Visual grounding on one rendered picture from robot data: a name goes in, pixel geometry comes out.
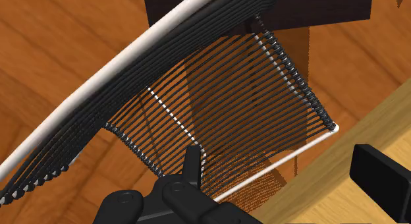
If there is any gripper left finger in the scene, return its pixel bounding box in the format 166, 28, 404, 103
92, 146, 220, 224

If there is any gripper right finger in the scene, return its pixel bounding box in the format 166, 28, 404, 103
349, 144, 411, 224

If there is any light wooden table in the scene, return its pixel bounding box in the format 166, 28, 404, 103
250, 78, 411, 224

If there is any dark robot stand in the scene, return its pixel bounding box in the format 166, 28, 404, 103
142, 0, 373, 36

